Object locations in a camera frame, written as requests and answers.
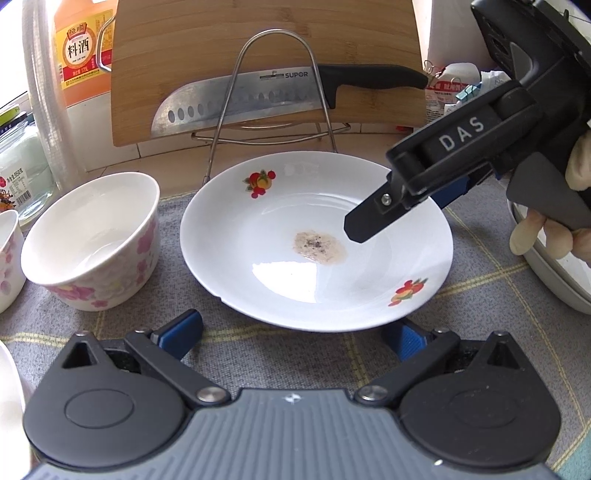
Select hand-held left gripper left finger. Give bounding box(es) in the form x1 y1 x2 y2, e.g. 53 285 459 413
55 309 232 409

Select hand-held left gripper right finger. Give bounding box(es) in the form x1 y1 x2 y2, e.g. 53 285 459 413
355 320 523 407

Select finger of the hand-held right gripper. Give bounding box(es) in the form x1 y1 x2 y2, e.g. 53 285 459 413
344 175 414 244
431 178 474 209

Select white flower plate stained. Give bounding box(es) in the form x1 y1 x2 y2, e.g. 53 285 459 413
180 150 454 333

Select white flower plate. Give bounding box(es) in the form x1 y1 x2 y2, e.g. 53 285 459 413
506 198 591 317

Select white bowl pink flowers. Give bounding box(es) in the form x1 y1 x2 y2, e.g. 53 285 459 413
20 171 161 311

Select white bowl faint purple flowers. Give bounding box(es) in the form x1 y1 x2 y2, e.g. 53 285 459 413
0 209 27 315

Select person's right hand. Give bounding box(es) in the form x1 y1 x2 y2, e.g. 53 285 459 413
509 129 591 268

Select clipped red white packet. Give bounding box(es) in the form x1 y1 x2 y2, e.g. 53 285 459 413
423 62 484 126

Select grey teal checked dish towel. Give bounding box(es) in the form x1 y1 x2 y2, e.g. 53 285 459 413
0 184 591 464

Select glass jar yellow green lid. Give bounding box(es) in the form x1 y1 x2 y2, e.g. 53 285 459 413
0 104 59 218

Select bamboo cutting board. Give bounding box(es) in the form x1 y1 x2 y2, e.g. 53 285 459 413
110 0 428 149

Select tall clear plastic wrap roll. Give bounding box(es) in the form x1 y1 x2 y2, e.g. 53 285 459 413
20 0 89 186

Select orange cooking wine jug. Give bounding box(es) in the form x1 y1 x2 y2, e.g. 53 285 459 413
54 0 116 110

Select black handled chef knife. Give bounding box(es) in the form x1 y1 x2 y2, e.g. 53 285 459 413
150 64 430 138

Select steel wire rack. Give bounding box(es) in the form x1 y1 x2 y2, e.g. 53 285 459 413
191 30 352 186

